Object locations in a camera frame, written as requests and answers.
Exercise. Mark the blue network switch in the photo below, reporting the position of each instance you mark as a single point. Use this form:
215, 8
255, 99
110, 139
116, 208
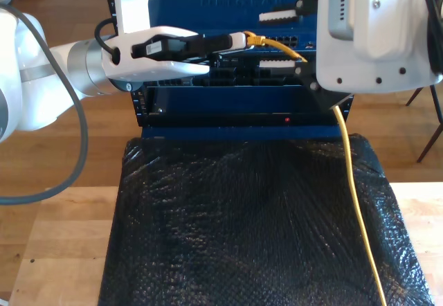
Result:
214, 5

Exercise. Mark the dark metal chair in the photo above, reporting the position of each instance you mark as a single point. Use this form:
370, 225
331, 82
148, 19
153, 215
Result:
430, 140

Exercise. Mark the black rack server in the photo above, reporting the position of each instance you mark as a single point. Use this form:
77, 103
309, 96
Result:
242, 75

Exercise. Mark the black bubble wrap mat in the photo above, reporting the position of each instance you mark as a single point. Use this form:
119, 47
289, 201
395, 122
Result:
225, 233

